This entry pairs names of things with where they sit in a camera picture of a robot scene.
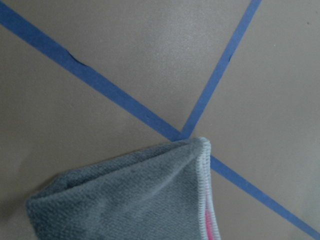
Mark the pink and grey towel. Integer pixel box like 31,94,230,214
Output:
25,137,221,240

